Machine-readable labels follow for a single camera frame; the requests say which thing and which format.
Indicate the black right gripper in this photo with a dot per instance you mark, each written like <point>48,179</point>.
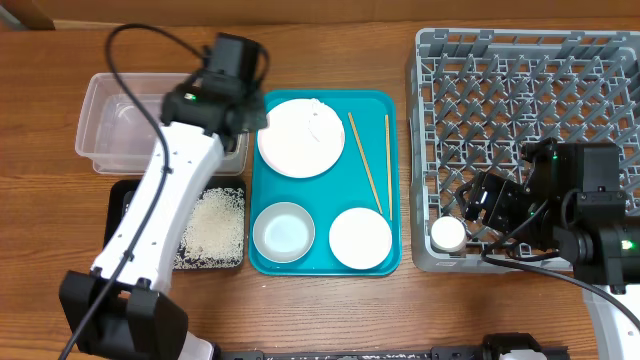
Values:
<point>505,191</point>

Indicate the white paper cup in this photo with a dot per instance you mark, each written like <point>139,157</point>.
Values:
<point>448,234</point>

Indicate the small white plate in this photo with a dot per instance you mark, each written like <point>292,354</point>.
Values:
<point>360,238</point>

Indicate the grey bowl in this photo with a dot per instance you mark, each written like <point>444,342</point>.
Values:
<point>283,232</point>

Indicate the pile of rice grains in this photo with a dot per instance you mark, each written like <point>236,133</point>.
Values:
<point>215,230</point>

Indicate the white tissue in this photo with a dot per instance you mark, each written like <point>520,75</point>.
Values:
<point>319,120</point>

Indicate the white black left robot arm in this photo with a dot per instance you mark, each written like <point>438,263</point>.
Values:
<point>120,309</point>

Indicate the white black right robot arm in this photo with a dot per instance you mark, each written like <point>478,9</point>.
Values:
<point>568,221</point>

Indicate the black waste tray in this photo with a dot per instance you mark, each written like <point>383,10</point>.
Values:
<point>220,200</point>

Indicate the grey dish rack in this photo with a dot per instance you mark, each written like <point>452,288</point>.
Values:
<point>476,96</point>

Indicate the wooden chopstick right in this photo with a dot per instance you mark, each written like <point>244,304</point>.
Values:
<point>388,165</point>

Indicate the wooden chopstick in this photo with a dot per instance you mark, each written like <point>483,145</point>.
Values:
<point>365,162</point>
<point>388,165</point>

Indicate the wooden chopstick left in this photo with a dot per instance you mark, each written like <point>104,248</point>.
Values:
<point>365,162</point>

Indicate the teal plastic tray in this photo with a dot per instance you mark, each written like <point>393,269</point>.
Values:
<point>343,186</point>

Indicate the large white plate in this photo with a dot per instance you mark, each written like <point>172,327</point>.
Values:
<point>287,146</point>

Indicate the clear plastic bin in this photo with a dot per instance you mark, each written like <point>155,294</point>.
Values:
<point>112,132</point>

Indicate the black table clamp mount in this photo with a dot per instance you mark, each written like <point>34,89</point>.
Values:
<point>502,346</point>

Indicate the black rail at table edge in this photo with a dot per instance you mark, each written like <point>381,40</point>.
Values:
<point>336,355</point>

